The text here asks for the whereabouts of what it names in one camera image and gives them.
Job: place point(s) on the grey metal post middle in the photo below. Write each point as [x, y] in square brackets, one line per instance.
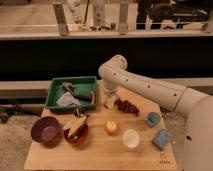
[98, 14]

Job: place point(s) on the grey metal post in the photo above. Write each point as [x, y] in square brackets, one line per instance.
[123, 16]
[98, 14]
[60, 18]

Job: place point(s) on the purple bowl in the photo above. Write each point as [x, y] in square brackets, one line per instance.
[45, 130]

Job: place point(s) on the yellow sponge in bowl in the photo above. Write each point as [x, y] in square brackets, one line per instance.
[73, 125]

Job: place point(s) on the green plastic tray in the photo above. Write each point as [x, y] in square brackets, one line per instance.
[83, 85]

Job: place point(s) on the orange carrot piece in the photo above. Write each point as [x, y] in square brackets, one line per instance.
[93, 100]

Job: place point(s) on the white cup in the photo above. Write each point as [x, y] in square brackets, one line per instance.
[131, 138]

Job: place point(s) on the wooden board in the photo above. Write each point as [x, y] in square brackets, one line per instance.
[104, 152]

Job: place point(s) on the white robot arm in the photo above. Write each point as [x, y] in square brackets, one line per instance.
[196, 106]

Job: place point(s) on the blue sponge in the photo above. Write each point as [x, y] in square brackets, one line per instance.
[162, 138]

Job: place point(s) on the light blue cloth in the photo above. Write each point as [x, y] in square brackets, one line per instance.
[67, 99]

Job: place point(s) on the small dark metal clip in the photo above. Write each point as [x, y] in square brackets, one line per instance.
[78, 112]

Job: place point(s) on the grey metal post left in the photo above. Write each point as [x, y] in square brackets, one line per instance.
[60, 18]

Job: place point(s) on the blue cup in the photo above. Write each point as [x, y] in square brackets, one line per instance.
[153, 119]

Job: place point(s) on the red bowl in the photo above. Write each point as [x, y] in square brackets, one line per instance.
[79, 137]

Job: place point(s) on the grey metal post right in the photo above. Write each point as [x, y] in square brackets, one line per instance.
[123, 16]

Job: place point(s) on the orange fruit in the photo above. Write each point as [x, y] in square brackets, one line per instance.
[111, 127]

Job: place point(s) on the black handled brush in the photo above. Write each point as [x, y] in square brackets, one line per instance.
[69, 87]

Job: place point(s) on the dark red grapes bunch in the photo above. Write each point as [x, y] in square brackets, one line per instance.
[127, 107]

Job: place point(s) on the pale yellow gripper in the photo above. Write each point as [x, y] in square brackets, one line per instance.
[110, 101]

